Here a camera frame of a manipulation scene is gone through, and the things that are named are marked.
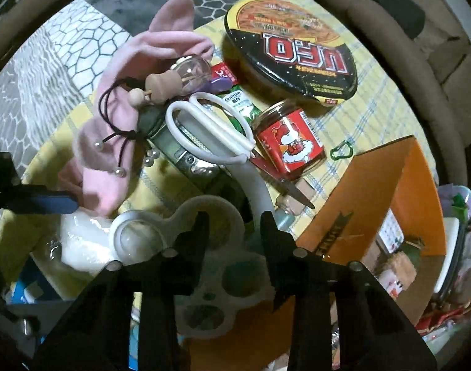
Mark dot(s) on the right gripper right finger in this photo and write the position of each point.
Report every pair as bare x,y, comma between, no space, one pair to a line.
374,333

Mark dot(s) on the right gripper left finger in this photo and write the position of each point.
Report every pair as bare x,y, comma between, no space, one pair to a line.
94,332

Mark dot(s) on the snowman doll plaid dress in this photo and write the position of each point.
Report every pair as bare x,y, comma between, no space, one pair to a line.
399,270

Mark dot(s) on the white remote control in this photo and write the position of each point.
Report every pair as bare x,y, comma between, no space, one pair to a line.
390,235

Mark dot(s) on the white lotus-root shaped tray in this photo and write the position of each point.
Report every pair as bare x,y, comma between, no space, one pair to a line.
232,278

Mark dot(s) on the blue UTO sportswear box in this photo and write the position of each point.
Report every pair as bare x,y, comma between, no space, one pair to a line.
29,287

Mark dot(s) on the white fluffy item in bag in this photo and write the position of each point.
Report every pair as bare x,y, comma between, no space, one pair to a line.
85,242

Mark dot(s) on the pink plush toy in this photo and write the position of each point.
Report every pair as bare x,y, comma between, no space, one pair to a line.
138,74

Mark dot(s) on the orange cardboard box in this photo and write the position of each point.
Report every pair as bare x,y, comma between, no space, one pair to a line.
394,176

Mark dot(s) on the grey patterned table mat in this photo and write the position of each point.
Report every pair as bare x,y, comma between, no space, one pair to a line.
60,64

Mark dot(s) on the white plastic container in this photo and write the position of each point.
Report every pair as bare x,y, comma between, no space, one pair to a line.
451,229

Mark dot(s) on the green carabiner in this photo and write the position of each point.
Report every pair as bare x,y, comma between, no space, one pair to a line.
343,150

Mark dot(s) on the glass bottle wooden cap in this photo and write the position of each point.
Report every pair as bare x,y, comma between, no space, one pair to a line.
187,75

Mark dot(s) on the red santa jar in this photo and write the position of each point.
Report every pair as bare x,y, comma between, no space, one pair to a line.
286,136

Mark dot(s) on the brown sofa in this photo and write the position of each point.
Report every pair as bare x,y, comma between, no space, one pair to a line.
426,49

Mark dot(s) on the UFO instant noodle bowl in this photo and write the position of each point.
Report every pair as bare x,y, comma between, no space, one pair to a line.
289,47

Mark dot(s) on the black cushion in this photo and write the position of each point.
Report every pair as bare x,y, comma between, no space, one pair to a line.
408,14

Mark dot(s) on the white handled scissors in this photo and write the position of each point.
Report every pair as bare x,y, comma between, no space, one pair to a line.
241,147

